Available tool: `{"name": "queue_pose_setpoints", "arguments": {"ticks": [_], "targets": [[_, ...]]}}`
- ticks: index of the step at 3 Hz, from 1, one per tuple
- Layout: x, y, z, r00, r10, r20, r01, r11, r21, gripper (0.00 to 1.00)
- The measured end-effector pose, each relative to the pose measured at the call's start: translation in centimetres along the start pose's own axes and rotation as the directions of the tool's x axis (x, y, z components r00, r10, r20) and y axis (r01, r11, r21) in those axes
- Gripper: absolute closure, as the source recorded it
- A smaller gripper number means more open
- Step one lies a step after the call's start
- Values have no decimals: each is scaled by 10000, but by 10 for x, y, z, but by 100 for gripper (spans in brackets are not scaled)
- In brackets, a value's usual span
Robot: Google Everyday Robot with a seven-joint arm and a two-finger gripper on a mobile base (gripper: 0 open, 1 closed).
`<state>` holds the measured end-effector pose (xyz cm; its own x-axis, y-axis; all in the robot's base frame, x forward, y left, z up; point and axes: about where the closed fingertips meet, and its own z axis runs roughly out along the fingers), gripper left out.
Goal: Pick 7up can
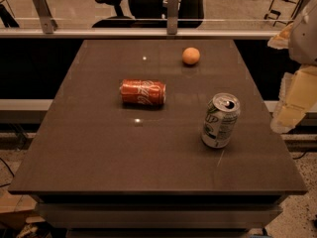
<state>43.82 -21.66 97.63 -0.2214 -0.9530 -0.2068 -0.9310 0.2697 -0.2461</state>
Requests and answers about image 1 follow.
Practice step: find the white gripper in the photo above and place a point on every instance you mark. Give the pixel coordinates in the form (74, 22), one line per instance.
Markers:
(305, 39)

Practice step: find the white green 7up can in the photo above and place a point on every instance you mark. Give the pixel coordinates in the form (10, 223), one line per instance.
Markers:
(223, 111)

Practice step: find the red coca-cola can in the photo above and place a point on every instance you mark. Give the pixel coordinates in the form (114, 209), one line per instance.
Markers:
(145, 92)

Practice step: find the wooden chair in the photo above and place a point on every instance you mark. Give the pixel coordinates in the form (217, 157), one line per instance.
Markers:
(281, 11)

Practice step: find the orange fruit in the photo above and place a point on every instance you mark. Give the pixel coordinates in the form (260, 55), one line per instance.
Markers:
(191, 56)

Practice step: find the black office chair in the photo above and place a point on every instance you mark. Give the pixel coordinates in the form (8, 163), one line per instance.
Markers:
(152, 14)

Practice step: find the dark table base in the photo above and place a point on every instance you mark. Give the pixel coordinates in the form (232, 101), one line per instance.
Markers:
(175, 219)

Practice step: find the middle metal bracket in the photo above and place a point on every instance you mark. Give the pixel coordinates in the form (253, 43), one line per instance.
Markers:
(172, 17)

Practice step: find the metal bracket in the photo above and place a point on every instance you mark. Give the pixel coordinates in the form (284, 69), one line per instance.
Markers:
(172, 17)
(47, 21)

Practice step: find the left metal bracket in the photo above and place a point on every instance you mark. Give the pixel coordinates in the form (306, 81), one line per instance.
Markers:
(47, 21)

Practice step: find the metal glass rail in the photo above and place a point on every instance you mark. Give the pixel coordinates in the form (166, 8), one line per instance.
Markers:
(136, 33)

